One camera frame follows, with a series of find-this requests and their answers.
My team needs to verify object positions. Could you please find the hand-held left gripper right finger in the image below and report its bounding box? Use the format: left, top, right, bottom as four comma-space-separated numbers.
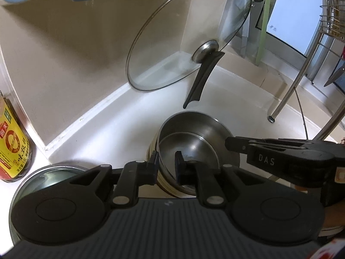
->
175, 151, 259, 208

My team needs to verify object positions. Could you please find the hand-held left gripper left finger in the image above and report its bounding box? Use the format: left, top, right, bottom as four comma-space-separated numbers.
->
69, 150, 160, 208

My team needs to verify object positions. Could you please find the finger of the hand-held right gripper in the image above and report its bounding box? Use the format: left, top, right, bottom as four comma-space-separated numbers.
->
225, 136, 306, 156
249, 138, 319, 145

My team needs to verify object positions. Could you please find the stack of beige bowls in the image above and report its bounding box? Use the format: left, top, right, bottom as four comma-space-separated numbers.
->
146, 137, 189, 198

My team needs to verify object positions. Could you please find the shallow steel bowl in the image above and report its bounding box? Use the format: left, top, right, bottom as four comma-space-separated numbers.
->
158, 132, 219, 196

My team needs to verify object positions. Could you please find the deep steel bowl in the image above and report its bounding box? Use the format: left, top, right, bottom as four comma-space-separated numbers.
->
157, 111, 241, 173

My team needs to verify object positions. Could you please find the person's right hand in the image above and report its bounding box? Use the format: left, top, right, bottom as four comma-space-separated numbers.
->
322, 205, 345, 229

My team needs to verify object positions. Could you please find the metal dish rack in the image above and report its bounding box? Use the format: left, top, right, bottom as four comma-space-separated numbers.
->
268, 0, 345, 143

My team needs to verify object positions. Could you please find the kitchen knife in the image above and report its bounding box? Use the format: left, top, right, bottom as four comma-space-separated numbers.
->
323, 66, 345, 87

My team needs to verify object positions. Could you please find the red white cloth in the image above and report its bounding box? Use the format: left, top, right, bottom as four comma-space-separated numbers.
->
310, 236, 345, 259

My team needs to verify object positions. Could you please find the large steel plate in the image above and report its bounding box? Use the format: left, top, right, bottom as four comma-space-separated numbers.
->
9, 164, 89, 249

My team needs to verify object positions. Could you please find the glass pot lid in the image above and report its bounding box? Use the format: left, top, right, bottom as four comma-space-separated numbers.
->
126, 0, 253, 110

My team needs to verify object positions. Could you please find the thin dark cable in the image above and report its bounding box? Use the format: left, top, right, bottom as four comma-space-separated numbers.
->
295, 86, 309, 140

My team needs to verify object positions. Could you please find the grey metal window frame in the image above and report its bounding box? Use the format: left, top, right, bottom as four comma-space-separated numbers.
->
233, 0, 283, 66

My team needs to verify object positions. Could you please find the red handle sauce bottle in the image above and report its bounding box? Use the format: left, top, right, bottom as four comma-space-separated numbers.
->
0, 90, 33, 183

